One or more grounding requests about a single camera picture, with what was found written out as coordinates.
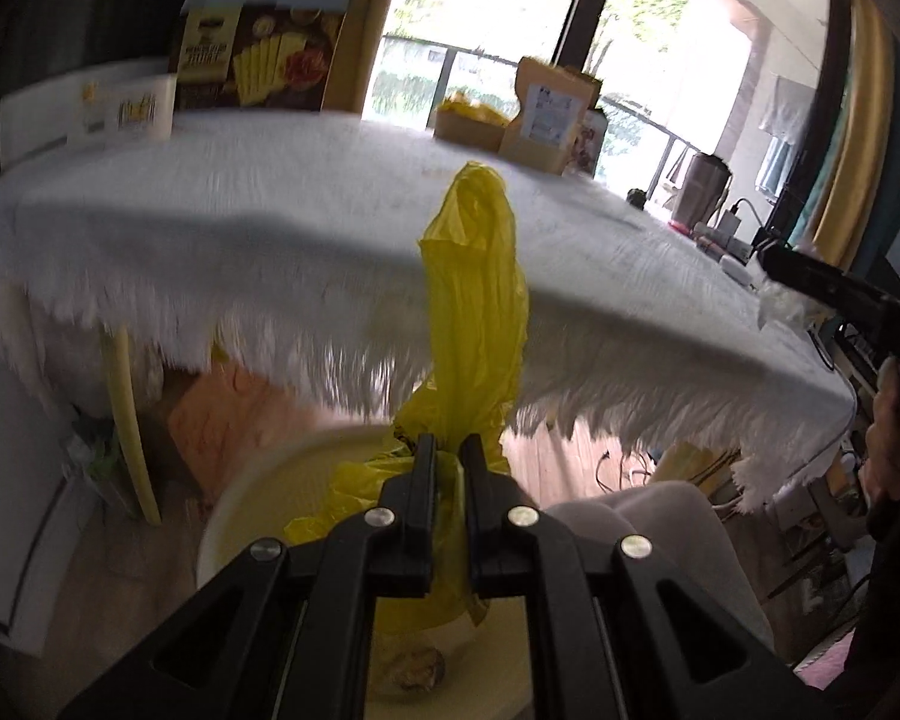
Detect white fringed tablecloth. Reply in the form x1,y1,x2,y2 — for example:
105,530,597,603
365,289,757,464
0,109,852,511

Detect clear plastic wrapper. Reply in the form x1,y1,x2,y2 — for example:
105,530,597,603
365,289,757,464
757,285,818,331

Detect yellow table leg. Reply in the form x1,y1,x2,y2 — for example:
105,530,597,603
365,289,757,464
101,326,162,526

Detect person's right hand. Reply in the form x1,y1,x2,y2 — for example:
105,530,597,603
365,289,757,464
859,356,900,533

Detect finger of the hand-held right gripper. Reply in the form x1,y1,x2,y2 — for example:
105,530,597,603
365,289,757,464
756,244,900,353

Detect yellow plastic bag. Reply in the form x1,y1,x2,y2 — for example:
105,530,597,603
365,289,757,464
285,161,530,627

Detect small printed packet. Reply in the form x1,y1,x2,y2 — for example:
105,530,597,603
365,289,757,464
570,106,608,177

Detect steel tumbler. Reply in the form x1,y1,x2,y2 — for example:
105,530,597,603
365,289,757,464
671,152,730,233

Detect yellow curtain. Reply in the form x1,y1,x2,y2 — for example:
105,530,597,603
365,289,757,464
322,0,410,117
806,0,897,271

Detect white box yellow print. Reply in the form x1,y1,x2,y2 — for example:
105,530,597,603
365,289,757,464
112,73,178,142

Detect hanging grey cloth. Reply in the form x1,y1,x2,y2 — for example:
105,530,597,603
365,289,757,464
757,75,822,143

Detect white charger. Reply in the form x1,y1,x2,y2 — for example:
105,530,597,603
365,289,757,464
718,199,755,241

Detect green bag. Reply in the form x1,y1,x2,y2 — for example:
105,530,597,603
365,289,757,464
67,420,121,496

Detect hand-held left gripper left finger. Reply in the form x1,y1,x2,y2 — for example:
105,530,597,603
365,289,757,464
56,433,440,720

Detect brown kraft paper pouch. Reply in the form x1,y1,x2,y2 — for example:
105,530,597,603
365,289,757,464
504,55,605,175

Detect brown crumpled wrapper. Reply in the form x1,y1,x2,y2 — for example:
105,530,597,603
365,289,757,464
390,645,445,691

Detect tan cardboard box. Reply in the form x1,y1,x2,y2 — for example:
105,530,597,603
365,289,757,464
433,92,512,152

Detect white cup yellow print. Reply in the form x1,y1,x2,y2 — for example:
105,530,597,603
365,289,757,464
66,79,117,147

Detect dark cabinet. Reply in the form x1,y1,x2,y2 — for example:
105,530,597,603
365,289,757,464
0,0,218,113

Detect brown cracker box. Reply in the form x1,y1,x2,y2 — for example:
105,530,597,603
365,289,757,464
174,0,357,112

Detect orange cardboard box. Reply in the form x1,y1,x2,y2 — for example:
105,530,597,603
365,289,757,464
161,364,323,496

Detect cream round trash bin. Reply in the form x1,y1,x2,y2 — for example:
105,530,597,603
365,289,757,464
195,424,533,720

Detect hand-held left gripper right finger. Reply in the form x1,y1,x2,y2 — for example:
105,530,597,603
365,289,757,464
459,435,822,720

